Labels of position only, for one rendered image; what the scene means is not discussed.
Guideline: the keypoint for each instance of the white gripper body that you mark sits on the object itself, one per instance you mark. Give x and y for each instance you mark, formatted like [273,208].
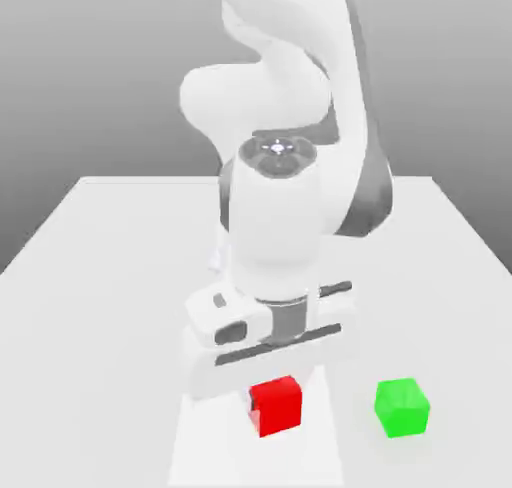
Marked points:
[240,370]

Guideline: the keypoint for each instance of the small red cube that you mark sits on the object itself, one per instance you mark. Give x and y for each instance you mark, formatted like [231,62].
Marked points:
[280,408]

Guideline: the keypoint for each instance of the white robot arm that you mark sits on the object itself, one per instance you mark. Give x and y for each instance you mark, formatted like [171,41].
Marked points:
[276,224]

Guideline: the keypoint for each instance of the small green cube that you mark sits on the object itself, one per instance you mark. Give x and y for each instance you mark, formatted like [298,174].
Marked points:
[402,408]

